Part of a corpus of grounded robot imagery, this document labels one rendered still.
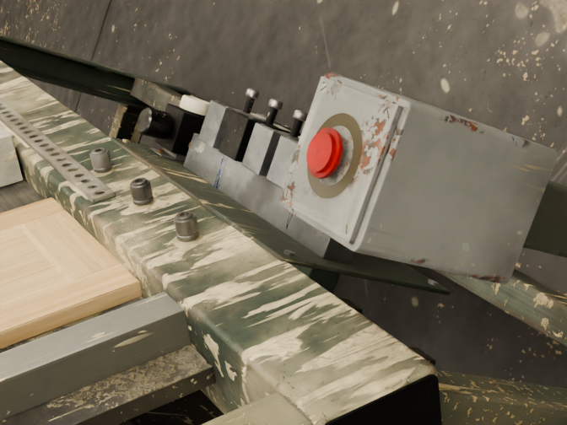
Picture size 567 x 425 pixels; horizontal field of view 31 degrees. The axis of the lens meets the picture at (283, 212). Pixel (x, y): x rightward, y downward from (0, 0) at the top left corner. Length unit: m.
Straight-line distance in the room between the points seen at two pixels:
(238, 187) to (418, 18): 1.09
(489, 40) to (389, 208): 1.36
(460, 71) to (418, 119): 1.38
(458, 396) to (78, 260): 0.50
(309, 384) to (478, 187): 0.21
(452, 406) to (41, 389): 0.38
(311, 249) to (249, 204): 0.15
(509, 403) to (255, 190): 0.45
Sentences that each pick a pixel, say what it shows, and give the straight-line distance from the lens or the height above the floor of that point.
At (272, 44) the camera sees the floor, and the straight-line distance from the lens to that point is 2.75.
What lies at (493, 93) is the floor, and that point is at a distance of 2.06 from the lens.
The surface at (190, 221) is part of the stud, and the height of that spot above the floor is 0.86.
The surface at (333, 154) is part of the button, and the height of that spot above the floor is 0.94.
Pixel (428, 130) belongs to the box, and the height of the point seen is 0.90.
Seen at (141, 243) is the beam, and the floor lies 0.89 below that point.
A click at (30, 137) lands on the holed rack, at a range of 1.55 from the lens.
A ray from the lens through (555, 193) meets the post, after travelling 0.92.
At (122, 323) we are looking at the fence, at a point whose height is 0.95.
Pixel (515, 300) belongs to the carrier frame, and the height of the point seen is 0.18.
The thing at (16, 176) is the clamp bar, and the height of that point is 0.90.
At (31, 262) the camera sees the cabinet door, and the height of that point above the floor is 0.96.
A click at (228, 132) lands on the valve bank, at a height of 0.76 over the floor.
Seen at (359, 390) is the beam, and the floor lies 0.86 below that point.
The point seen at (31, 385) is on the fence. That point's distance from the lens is 0.99.
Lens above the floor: 1.40
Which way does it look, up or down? 34 degrees down
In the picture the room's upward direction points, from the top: 77 degrees counter-clockwise
